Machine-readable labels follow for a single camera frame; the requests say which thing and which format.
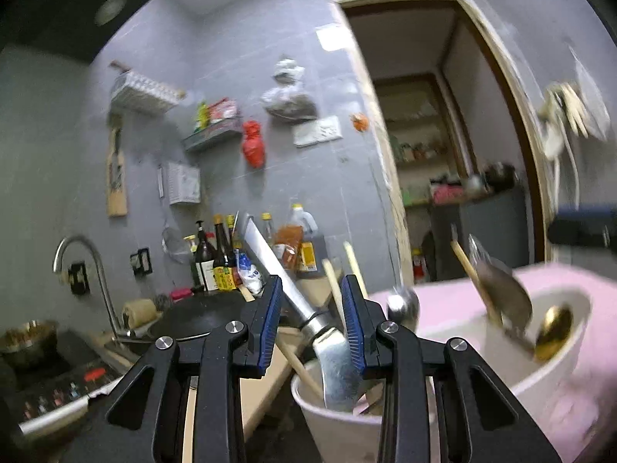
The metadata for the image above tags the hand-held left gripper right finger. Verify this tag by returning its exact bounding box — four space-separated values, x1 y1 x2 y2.
340 274 565 463

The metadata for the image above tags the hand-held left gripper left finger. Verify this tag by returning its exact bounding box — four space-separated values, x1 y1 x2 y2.
65 275 284 463

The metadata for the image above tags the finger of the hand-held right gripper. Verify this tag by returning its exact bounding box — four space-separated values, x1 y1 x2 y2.
547 206 617 252

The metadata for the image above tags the large steel spoon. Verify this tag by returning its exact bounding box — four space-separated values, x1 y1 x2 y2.
475 260 536 348

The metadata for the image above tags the gold spoon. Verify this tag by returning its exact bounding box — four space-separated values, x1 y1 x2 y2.
533 303 574 362

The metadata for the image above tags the white plastic utensil holder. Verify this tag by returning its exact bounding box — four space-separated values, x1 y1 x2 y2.
289 284 593 463

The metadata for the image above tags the white and blue bag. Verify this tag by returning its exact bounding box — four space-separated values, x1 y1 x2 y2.
234 250 266 295

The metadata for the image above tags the black wok pan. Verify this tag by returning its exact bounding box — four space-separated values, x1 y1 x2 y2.
147 292 271 343

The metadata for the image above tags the orange seasoning packet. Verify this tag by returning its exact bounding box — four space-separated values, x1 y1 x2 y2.
272 224 304 271

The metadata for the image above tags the row of sauce bottles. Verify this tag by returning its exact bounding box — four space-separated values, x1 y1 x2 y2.
183 212 275 295

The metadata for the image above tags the large oil jug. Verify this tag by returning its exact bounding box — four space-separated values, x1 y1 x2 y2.
287 203 326 278

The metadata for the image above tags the grey cabinet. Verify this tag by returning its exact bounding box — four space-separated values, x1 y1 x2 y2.
429 186 533 283

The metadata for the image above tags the red canister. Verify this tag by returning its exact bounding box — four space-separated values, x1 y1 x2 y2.
412 248 430 283

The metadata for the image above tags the black pot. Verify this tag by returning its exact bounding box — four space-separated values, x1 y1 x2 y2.
482 163 519 191

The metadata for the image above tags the cream rubber glove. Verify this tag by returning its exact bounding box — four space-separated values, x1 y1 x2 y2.
554 82 590 138
537 87 565 160

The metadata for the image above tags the clear mesh bag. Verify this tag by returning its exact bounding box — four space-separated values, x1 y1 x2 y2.
569 46 612 143

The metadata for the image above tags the loofah scrubber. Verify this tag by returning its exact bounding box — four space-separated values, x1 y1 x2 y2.
120 299 160 329

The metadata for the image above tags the steel faucet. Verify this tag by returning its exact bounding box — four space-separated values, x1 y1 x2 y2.
53 235 128 338

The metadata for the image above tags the wooden storage shelf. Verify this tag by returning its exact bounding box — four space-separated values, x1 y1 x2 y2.
376 73 478 208

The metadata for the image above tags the red plastic bag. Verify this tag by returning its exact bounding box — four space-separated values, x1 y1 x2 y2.
241 120 267 169

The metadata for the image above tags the wooden knife rack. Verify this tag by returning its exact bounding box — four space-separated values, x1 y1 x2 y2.
106 125 128 218

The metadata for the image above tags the black induction cooktop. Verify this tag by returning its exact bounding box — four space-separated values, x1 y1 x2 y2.
0 330 145 444

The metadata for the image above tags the red snack packet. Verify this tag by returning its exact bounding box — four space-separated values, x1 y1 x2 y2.
208 98 240 123

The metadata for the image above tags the clear hanging plastic bag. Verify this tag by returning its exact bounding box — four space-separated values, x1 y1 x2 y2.
260 58 319 121

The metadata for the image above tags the steel bowl with food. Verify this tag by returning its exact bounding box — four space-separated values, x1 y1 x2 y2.
0 321 59 372

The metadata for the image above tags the round ceiling light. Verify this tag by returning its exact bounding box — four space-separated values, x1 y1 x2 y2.
94 0 128 27

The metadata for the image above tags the white hose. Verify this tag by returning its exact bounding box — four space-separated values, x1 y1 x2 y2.
550 125 582 208

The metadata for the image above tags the hanging wire strainer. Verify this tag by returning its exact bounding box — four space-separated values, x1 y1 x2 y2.
158 166 194 265

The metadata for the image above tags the black wall outlet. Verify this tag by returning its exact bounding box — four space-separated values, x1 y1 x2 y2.
67 260 91 295
129 247 151 277

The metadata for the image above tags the white wall box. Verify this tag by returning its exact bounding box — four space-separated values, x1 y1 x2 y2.
166 161 201 206

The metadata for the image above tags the door frame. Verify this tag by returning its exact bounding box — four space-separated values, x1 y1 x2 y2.
328 0 560 300

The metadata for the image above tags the metal wall shelf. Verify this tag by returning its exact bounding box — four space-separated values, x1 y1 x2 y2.
182 128 244 152

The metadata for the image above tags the white wall socket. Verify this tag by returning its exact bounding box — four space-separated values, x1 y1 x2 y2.
292 115 342 148

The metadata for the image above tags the white wall basket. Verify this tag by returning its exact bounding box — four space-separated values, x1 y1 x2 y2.
110 70 186 117

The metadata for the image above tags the white wall plate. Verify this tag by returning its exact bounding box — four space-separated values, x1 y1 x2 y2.
315 24 350 51

